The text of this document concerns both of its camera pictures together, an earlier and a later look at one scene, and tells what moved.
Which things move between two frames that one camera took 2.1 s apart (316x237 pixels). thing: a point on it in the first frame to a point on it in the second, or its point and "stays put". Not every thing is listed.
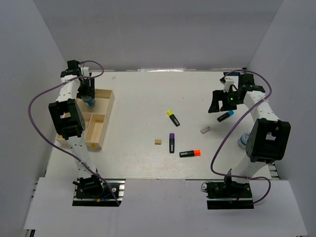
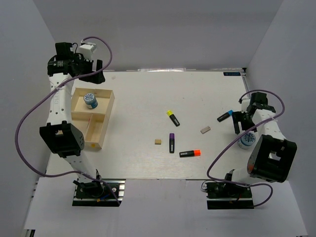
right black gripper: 220,95 to 237,116
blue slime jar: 242,141 stays put
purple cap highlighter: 172,142 stays put
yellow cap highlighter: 171,114 stays put
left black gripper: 90,90 to 98,78
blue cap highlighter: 225,115 stays put
